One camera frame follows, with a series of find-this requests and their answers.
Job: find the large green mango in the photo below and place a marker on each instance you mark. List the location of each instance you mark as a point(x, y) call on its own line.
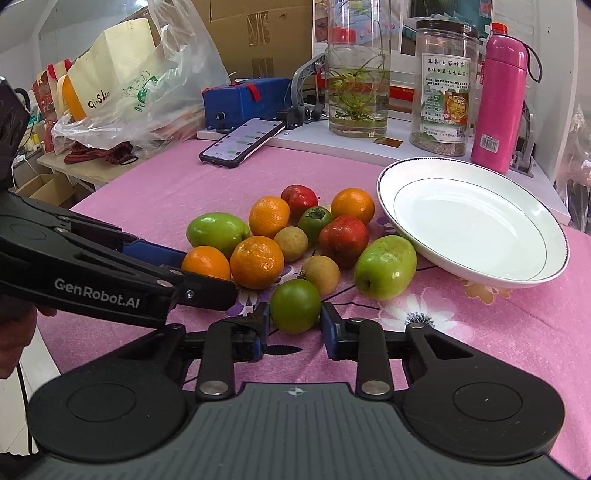
point(385, 268)

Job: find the orange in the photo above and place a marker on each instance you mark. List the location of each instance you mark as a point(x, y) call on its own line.
point(268, 216)
point(354, 202)
point(207, 261)
point(256, 262)

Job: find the grey metal bracket left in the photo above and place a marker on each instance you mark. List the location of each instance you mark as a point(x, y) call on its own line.
point(307, 96)

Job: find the cream paper shopping bag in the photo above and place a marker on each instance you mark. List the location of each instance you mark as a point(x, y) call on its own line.
point(80, 87)

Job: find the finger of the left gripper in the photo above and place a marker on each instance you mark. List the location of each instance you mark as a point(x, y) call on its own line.
point(205, 292)
point(154, 254)

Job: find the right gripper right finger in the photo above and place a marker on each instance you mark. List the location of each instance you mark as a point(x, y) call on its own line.
point(362, 341)

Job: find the plastic bottle with plant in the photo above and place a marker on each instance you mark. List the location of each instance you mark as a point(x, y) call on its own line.
point(358, 81)

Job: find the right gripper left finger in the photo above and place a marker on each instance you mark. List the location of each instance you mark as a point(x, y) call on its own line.
point(232, 340)

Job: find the cardboard box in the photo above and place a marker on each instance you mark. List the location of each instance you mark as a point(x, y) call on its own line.
point(259, 38)

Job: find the pink thermos bottle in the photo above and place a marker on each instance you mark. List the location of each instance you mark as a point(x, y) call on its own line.
point(509, 63)

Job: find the person's left hand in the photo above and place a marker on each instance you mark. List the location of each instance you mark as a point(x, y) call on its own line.
point(17, 327)

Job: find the grey metal bracket right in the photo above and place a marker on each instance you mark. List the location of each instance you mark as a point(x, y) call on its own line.
point(523, 159)

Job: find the small green persimmon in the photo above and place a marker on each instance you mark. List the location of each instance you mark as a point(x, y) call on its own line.
point(313, 221)

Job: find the red apple front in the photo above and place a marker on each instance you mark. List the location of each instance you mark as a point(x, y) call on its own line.
point(344, 240)

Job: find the black smartphone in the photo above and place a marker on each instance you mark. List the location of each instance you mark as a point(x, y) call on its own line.
point(236, 146)

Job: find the clear plastic bag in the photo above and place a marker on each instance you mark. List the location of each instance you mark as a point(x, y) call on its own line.
point(161, 101)

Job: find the clear jar with label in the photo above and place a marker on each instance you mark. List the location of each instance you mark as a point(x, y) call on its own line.
point(447, 55)

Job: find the grey metal bracket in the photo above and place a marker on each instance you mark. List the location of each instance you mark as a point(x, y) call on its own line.
point(523, 159)
point(307, 96)

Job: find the round green fruit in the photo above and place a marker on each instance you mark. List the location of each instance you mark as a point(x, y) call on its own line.
point(295, 306)

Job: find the tan longan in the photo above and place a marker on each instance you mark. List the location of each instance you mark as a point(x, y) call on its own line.
point(322, 272)
point(293, 243)

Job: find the blue tool box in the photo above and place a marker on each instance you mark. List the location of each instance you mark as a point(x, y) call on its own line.
point(228, 107)

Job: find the tall clear glass vase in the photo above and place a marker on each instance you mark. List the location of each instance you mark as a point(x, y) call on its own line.
point(360, 23)

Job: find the white ceramic plate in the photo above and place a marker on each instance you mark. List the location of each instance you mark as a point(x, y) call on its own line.
point(474, 223)

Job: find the red apple back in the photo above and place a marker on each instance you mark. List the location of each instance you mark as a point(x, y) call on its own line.
point(300, 198)

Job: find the red apple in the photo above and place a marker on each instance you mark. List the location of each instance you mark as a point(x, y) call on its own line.
point(300, 198)
point(344, 240)

